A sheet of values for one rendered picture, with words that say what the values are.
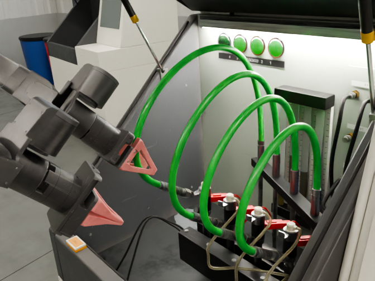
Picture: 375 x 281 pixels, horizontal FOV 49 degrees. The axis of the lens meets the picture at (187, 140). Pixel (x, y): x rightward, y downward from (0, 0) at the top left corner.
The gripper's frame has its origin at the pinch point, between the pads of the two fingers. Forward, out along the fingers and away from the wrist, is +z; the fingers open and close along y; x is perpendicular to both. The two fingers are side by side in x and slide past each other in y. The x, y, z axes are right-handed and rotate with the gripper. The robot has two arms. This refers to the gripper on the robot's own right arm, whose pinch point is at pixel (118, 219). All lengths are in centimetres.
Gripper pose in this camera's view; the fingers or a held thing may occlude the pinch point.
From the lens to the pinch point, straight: 68.1
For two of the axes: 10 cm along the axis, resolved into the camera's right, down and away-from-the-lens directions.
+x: -4.3, -3.1, 8.5
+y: 5.9, -8.1, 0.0
